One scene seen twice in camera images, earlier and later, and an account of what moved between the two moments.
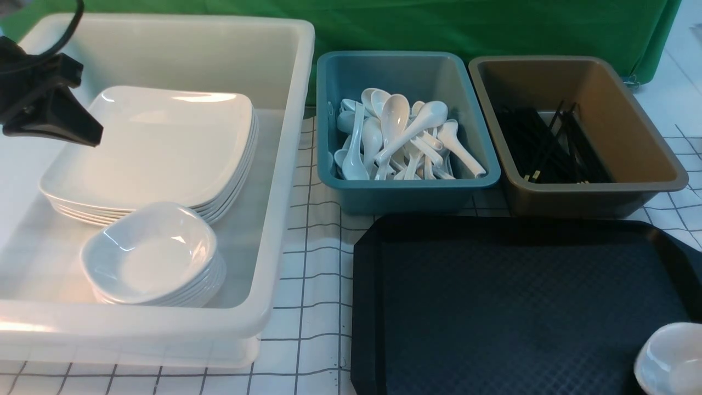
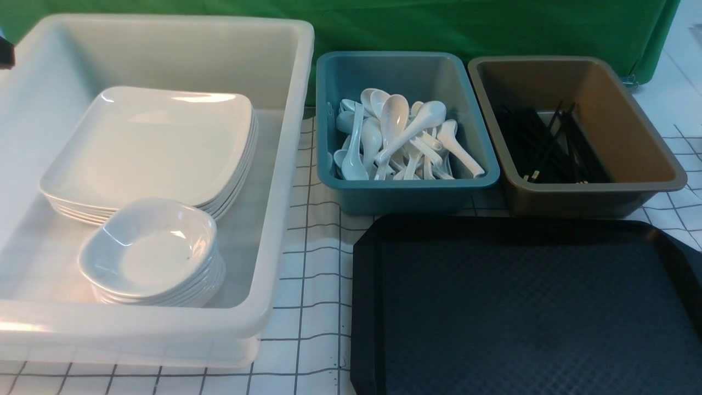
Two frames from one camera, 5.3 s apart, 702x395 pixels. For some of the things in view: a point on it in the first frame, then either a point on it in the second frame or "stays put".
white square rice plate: x=159 y=144 stays put
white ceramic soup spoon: x=430 y=114 stays put
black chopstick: x=561 y=124 stays put
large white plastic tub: x=171 y=244 stays put
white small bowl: x=669 y=362 to x=149 y=248
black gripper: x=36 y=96 to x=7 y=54
